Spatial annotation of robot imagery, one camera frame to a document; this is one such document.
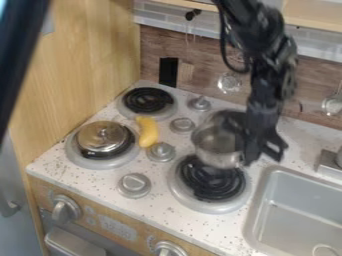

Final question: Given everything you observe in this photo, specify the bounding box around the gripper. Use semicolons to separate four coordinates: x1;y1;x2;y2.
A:
240;95;292;167

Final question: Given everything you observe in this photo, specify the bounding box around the silver pot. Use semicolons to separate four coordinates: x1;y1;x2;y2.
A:
189;110;248;170

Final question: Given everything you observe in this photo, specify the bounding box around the toy stove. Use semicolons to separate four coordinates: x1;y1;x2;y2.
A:
62;84;256;215

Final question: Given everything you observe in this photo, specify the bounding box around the silver pot lid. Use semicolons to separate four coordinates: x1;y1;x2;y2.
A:
72;120;137;160

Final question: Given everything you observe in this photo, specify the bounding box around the silver hanging spoon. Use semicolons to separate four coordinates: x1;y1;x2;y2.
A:
216;71;245;95

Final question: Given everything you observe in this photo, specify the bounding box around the toy sink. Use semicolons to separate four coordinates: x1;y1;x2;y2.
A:
241;164;342;256

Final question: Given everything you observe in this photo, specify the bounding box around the silver hanging ladle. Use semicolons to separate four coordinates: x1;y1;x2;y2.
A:
319;79;342;118

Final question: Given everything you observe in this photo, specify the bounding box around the yellow toy banana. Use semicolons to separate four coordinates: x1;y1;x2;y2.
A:
134;115;161;149

